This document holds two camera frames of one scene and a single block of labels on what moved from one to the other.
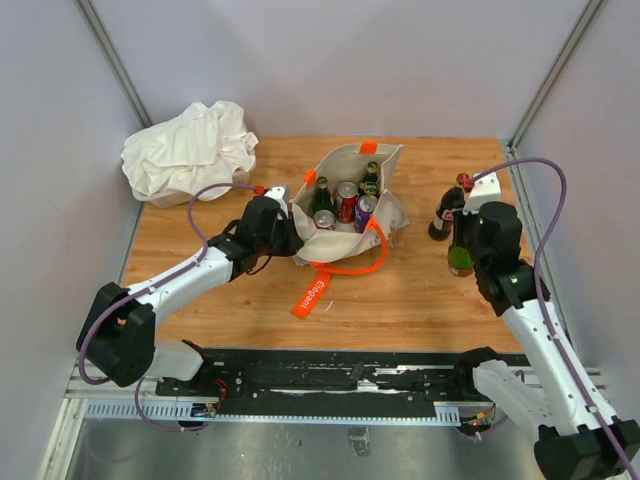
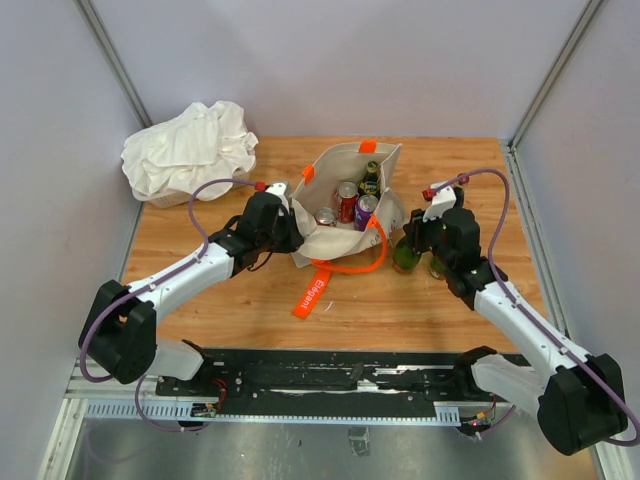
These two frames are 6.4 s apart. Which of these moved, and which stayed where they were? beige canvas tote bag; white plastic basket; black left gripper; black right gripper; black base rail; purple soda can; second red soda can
Moved: black right gripper
Stayed: black left gripper; white plastic basket; black base rail; purple soda can; second red soda can; beige canvas tote bag
